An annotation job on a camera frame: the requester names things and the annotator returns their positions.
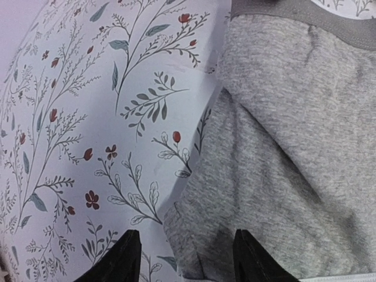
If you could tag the floral tablecloth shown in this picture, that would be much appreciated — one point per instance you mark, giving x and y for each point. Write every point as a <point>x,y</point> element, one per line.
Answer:
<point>104,111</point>

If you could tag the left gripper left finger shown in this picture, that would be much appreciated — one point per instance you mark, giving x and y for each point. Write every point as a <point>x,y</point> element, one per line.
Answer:
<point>120,264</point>

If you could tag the grey boxer briefs white trim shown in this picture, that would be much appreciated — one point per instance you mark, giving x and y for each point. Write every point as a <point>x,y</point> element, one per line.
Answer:
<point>289,150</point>

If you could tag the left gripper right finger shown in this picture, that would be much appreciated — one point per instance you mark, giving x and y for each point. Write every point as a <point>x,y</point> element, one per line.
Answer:
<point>252,263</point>

